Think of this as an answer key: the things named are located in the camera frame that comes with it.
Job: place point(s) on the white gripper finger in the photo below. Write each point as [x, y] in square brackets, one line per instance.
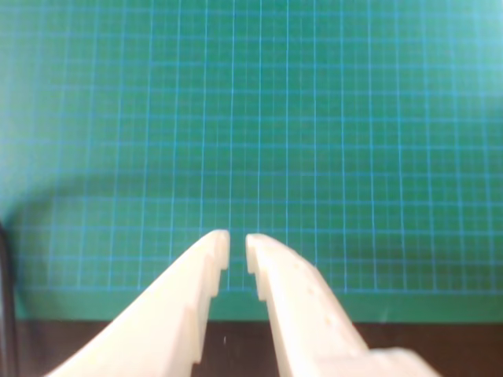
[306, 314]
[165, 314]

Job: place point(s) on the green cutting mat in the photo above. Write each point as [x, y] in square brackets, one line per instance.
[275, 118]

